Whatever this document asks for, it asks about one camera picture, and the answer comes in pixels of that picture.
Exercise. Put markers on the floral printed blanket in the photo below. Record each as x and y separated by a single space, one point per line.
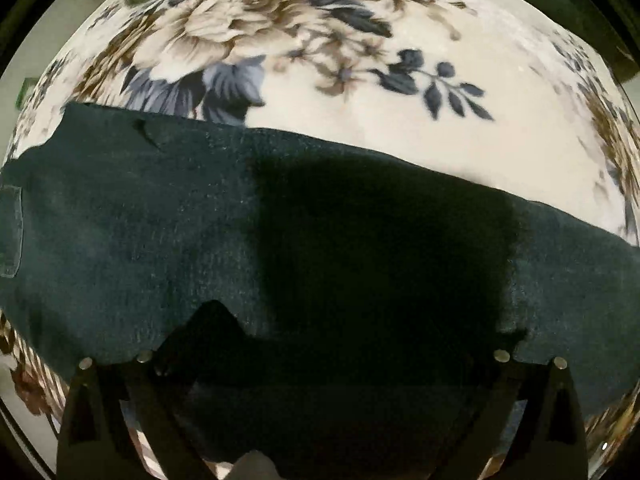
400 110

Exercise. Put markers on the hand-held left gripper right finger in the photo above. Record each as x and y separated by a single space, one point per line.
505 385

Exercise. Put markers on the dark green pants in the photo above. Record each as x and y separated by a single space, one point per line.
320 240

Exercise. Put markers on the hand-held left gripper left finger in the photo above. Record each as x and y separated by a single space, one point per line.
150 385

